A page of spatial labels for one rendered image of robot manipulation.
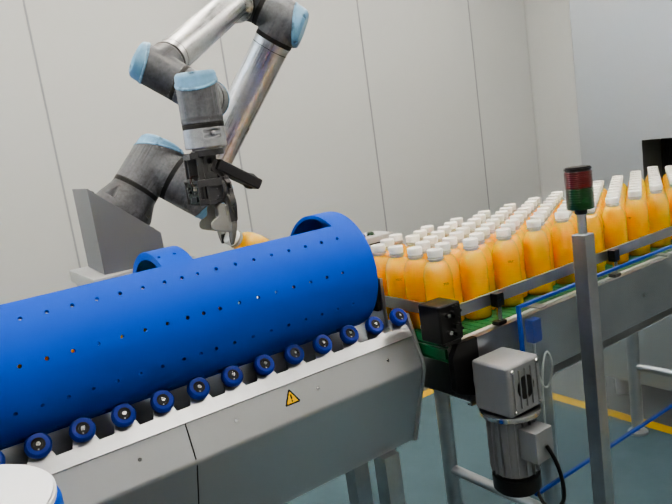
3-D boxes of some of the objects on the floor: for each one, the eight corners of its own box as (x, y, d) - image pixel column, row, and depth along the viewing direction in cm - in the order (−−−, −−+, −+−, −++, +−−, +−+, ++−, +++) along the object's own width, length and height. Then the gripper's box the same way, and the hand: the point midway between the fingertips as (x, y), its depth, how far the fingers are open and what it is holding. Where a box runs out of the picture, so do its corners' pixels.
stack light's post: (603, 639, 178) (570, 235, 159) (612, 631, 180) (580, 231, 161) (617, 647, 174) (585, 235, 156) (626, 639, 177) (595, 232, 158)
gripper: (175, 154, 147) (191, 248, 151) (196, 151, 138) (213, 251, 142) (210, 149, 152) (224, 240, 156) (233, 146, 143) (248, 243, 147)
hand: (229, 237), depth 150 cm, fingers closed on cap, 4 cm apart
